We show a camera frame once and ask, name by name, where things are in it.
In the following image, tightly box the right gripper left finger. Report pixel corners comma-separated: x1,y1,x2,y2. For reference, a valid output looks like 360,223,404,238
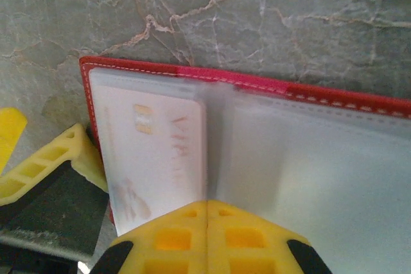
89,200,209,274

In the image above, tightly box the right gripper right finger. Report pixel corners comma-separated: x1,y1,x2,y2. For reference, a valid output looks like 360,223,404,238
207,200,331,274

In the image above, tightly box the white VIP card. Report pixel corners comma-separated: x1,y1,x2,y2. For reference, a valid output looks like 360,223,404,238
96,86,206,223

